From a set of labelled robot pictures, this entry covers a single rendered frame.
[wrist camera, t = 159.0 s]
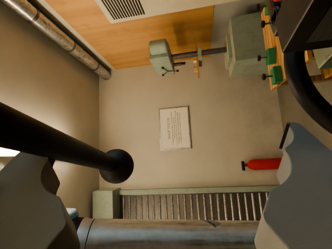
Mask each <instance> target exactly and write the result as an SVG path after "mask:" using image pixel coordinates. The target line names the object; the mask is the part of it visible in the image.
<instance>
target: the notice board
mask: <svg viewBox="0 0 332 249"><path fill-rule="evenodd" d="M159 128H160V147H161V151H164V150H180V149H191V148H192V146H191V133H190V120H189V107H188V106H181V107H171V108H161V109H159Z"/></svg>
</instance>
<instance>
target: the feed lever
mask: <svg viewBox="0 0 332 249"><path fill-rule="evenodd" d="M0 147H1V148H5V149H9V150H14V151H18V152H23V153H27V154H32V155H36V156H41V157H48V158H50V159H54V160H59V161H63V162H68V163H72V164H77V165H81V166H86V167H91V168H95V169H99V172H100V175H101V177H102V178H103V179H104V180H105V181H107V182H109V183H113V184H118V183H122V182H124V181H126V180H127V179H128V178H129V177H130V176H131V174H132V172H133V168H134V162H133V159H132V157H131V155H130V154H129V153H128V152H126V151H124V150H122V149H113V150H110V151H108V152H106V153H105V152H102V151H100V150H98V149H96V148H94V147H92V146H90V145H88V144H86V143H84V142H82V141H80V140H78V139H76V138H74V137H71V136H69V135H67V134H65V133H63V132H61V131H59V130H57V129H55V128H53V127H51V126H49V125H47V124H45V123H43V122H40V121H38V120H36V119H34V118H32V117H30V116H28V115H26V114H24V113H22V112H20V111H18V110H16V109H14V108H12V107H9V106H7V105H5V104H3V103H1V102H0Z"/></svg>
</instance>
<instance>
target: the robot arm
mask: <svg viewBox="0 0 332 249"><path fill-rule="evenodd" d="M279 149H282V152H283V157H282V160H281V163H280V166H279V169H278V171H277V178H278V181H279V183H280V185H279V186H277V187H275V188H273V189H272V190H271V191H270V193H269V195H268V198H267V201H266V204H265V207H264V210H263V213H262V216H261V219H260V221H254V220H174V219H93V218H88V217H78V216H79V213H78V210H77V209H76V208H69V207H68V208H65V206H64V204H63V202H62V200H61V199H60V197H59V196H57V195H56V194H57V190H58V188H59V186H60V181H59V179H58V177H57V175H56V173H55V171H54V169H53V165H54V163H55V160H54V159H50V158H48V157H41V156H36V155H32V154H27V153H23V152H19V153H18V154H17V155H16V156H15V157H14V158H13V159H12V160H11V161H10V162H8V163H7V164H6V165H5V166H4V168H3V169H2V170H1V171H0V249H332V151H331V150H330V149H329V148H328V147H326V146H325V145H324V144H323V143H322V142H321V141H319V140H318V139H317V138H316V137H315V136H313V135H312V134H311V133H310V132H309V131H308V130H307V129H305V128H304V127H303V126H302V125H301V124H299V123H288V122H287V125H286V128H285V131H284V134H283V137H282V141H281V144H280V146H279Z"/></svg>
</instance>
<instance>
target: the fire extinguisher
mask: <svg viewBox="0 0 332 249"><path fill-rule="evenodd" d="M281 160H282V158H270V159H253V160H250V161H248V163H247V164H245V162H244V161H241V164H242V170H245V167H246V166H248V167H249V169H253V170H263V169H279V166H280V163H281Z"/></svg>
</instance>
